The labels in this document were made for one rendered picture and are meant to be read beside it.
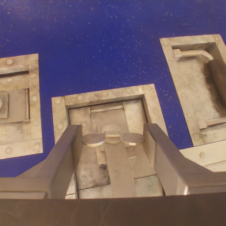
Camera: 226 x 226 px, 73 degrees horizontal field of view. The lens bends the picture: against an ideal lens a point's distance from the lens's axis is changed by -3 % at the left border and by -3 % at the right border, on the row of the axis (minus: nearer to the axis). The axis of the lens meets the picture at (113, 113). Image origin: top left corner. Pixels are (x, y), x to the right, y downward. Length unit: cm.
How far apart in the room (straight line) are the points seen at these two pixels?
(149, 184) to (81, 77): 15
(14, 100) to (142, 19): 21
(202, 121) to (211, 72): 8
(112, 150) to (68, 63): 12
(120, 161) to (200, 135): 10
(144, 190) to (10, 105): 19
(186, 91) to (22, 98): 21
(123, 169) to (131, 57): 14
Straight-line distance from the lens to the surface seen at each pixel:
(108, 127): 18
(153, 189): 20
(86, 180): 19
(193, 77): 26
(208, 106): 25
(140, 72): 21
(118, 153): 17
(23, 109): 22
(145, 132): 16
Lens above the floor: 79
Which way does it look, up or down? 7 degrees down
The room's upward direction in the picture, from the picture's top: 99 degrees counter-clockwise
